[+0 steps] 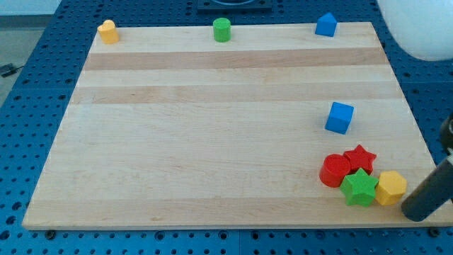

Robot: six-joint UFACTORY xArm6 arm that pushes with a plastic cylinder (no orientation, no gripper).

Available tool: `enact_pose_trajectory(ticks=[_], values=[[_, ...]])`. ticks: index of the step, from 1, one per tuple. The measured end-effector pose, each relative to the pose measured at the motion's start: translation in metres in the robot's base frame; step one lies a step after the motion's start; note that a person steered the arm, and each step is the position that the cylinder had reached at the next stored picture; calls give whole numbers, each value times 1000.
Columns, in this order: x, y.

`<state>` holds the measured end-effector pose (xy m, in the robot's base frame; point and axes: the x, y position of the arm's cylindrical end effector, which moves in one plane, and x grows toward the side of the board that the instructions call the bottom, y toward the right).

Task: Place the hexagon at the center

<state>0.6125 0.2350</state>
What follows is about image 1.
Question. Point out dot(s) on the red star block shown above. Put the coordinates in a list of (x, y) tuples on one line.
[(360, 158)]

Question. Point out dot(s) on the blue cube block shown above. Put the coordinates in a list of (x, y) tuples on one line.
[(339, 118)]

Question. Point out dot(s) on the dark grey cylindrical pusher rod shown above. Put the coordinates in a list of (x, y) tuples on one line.
[(433, 192)]

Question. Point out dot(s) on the green cylinder block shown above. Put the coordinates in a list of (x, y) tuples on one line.
[(222, 30)]

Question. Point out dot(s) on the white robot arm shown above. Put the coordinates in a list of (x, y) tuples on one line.
[(423, 29)]

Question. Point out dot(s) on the black cable connector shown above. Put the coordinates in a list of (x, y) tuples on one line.
[(9, 69)]

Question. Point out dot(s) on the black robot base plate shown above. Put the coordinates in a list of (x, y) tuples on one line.
[(233, 5)]

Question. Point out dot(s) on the green star block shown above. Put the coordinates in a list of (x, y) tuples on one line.
[(359, 188)]

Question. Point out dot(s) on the blue pentagon block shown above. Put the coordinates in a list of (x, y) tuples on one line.
[(326, 25)]

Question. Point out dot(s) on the red cylinder block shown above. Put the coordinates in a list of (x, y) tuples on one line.
[(334, 169)]

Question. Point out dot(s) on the yellow heart block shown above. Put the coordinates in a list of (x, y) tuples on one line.
[(108, 32)]

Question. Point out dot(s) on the light wooden board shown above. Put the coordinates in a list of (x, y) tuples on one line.
[(168, 129)]

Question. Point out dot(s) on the yellow hexagon block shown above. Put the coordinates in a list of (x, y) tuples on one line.
[(391, 188)]

